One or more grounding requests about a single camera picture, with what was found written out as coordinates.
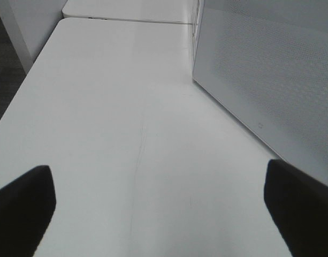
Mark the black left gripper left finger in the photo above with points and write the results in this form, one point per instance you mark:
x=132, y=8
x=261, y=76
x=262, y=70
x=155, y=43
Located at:
x=27, y=205

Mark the white adjacent table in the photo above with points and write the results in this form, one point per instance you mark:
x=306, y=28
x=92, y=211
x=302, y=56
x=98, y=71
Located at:
x=157, y=11

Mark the white microwave door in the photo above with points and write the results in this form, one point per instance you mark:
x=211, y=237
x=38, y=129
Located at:
x=266, y=62

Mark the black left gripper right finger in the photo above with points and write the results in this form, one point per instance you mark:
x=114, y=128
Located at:
x=298, y=205

